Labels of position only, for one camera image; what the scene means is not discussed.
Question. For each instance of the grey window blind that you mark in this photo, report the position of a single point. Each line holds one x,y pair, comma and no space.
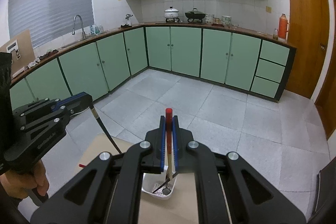
52,3

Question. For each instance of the brown wooden door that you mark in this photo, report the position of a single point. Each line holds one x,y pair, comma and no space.
328,98
307,37

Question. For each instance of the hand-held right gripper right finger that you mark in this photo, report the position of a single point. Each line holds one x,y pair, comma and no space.
175,140

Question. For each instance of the gas stove burner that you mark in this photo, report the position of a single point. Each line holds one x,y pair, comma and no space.
196,21
173,20

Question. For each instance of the wooden board with white label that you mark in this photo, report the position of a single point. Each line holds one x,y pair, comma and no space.
25,48

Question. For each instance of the green base cabinet run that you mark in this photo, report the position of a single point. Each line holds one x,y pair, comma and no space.
183,53

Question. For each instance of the small glass jar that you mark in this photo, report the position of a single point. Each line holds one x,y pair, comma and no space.
275,34

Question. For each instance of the small glass dish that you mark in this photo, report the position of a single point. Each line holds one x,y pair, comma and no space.
234,27

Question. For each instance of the bottles beside sink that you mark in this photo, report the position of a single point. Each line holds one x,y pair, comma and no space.
96,29

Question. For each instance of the dark brown countertop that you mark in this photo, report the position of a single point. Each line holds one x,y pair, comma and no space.
262,36

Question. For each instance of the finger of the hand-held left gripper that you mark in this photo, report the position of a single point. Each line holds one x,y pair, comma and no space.
71,98
76,104

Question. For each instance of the chrome kitchen faucet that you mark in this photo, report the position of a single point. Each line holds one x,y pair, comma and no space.
78,22

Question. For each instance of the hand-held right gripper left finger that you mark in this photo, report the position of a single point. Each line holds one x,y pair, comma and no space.
164,134

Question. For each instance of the white plastic utensil holder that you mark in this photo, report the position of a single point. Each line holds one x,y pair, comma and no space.
157,193

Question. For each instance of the beige tablecloth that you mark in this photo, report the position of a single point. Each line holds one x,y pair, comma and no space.
168,211

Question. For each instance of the white lidded pot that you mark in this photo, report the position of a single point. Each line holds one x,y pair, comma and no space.
171,13

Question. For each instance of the person's left hand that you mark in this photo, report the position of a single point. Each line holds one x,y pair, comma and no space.
34,179

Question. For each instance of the black wok with lid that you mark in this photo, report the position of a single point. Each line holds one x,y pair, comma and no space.
195,14

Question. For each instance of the crumpled rag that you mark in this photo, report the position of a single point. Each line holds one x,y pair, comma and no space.
32,63

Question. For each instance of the wall socket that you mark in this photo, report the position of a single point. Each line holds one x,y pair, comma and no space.
268,9

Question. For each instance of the green cabinet drawer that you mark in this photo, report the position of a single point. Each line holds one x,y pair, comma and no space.
270,70
265,87
275,52

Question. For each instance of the orange thermos flask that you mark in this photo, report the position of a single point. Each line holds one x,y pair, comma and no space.
283,27

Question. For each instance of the black spoon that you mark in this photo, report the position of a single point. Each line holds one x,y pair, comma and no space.
159,187

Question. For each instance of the stack of patterned bowls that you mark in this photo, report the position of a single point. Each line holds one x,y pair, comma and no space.
209,18

